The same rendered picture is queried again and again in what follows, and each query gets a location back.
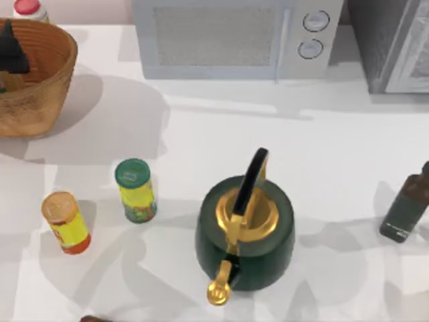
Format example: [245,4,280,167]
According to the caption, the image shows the dark green and gold kettle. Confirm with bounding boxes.
[195,147,296,307]

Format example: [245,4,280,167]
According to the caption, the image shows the green and yellow can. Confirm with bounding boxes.
[114,158,158,224]

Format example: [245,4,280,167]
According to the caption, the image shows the pale microwave oven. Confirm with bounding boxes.
[130,0,345,84]

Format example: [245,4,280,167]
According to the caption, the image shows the round microwave oven knob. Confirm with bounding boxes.
[302,9,331,32]
[297,38,324,60]

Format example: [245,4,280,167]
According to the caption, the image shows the yellow and orange can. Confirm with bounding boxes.
[41,191,92,255]

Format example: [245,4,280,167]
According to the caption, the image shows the woven wicker basket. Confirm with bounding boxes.
[0,18,79,138]

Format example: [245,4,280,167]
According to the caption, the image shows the dark green bottle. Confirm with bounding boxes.
[379,160,429,243]

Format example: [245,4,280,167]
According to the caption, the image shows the grey cabinet with dark inside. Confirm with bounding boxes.
[347,0,429,95]

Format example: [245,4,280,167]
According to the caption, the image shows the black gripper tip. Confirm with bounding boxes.
[0,19,31,75]

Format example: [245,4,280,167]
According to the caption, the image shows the white bottle with red cap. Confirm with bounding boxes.
[12,0,50,23]

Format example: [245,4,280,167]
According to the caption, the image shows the microwave oven door handle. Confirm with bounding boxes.
[275,8,290,85]

